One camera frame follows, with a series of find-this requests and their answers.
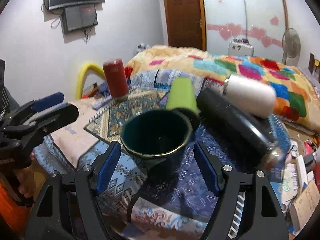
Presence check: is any dark green faceted cup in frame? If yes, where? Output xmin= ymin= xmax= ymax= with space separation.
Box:
xmin=120 ymin=109 xmax=193 ymax=180

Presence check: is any person's left hand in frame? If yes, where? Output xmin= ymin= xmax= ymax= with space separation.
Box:
xmin=15 ymin=167 xmax=36 ymax=198

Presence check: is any blue patterned bed sheet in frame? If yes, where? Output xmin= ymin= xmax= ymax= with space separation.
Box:
xmin=26 ymin=69 xmax=290 ymax=239

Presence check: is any black bottle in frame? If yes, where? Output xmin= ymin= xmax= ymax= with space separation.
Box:
xmin=196 ymin=88 xmax=284 ymax=166

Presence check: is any yellow foam tube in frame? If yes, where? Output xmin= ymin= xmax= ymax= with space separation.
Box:
xmin=75 ymin=62 xmax=105 ymax=100

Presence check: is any red cylindrical bottle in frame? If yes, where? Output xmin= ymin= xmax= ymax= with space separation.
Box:
xmin=103 ymin=59 xmax=129 ymax=102

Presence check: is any white bottle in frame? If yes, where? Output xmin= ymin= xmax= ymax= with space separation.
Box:
xmin=223 ymin=74 xmax=276 ymax=119

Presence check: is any colourful patchwork blanket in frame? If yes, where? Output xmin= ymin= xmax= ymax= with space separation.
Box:
xmin=125 ymin=45 xmax=319 ymax=132

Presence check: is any grey clothes pile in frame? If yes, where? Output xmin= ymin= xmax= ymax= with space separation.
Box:
xmin=136 ymin=43 xmax=151 ymax=54

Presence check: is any lime green bottle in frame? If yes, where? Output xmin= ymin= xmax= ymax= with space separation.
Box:
xmin=166 ymin=77 xmax=199 ymax=116

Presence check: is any wooden bed headboard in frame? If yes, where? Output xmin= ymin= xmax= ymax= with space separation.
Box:
xmin=308 ymin=53 xmax=320 ymax=81

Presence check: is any white suitcase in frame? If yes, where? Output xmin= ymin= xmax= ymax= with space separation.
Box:
xmin=228 ymin=38 xmax=254 ymax=56

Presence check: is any standing electric fan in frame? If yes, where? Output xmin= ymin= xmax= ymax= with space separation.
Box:
xmin=282 ymin=28 xmax=301 ymax=64

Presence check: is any brown wooden door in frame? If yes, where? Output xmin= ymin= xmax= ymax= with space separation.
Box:
xmin=164 ymin=0 xmax=207 ymax=51

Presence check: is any frosted sliding wardrobe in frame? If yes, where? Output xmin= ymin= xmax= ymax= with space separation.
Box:
xmin=203 ymin=0 xmax=286 ymax=62

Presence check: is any small wall monitor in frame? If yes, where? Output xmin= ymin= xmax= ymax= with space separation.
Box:
xmin=62 ymin=4 xmax=98 ymax=34

